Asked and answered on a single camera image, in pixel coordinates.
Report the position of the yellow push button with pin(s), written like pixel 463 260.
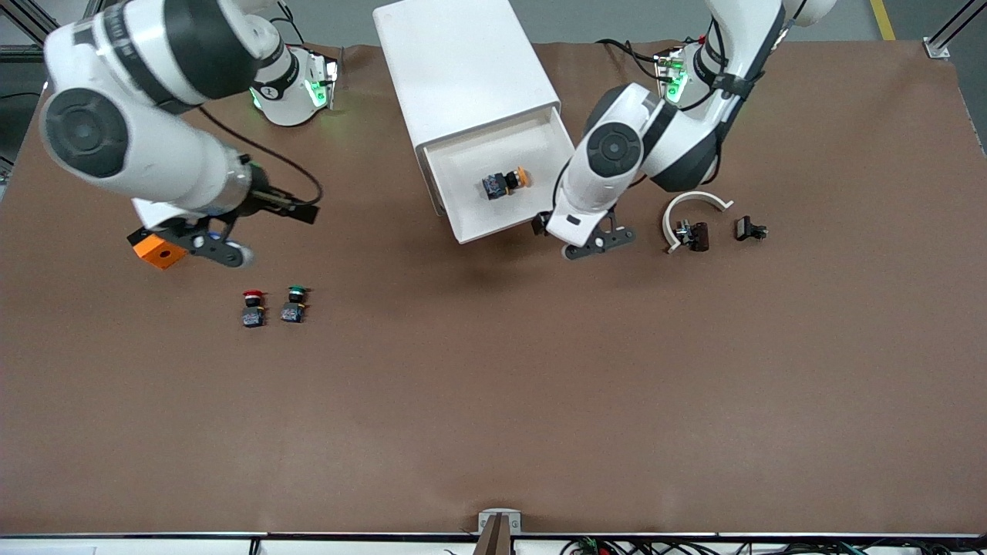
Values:
pixel 505 183

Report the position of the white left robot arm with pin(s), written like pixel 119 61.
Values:
pixel 678 146

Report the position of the red push button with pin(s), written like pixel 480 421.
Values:
pixel 253 312

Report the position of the green push button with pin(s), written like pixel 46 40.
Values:
pixel 293 308

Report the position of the chrome metal valve fitting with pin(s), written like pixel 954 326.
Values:
pixel 683 231

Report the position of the brown cylinder capacitor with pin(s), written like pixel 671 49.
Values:
pixel 701 237

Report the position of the orange button enclosure box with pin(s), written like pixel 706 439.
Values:
pixel 158 253

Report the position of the black square push switch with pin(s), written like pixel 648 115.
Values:
pixel 746 229

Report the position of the aluminium frame post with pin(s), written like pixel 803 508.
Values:
pixel 27 23
pixel 937 48

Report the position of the grey metal bracket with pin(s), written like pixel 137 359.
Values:
pixel 500 513

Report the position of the white table edge rail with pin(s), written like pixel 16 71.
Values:
pixel 154 543

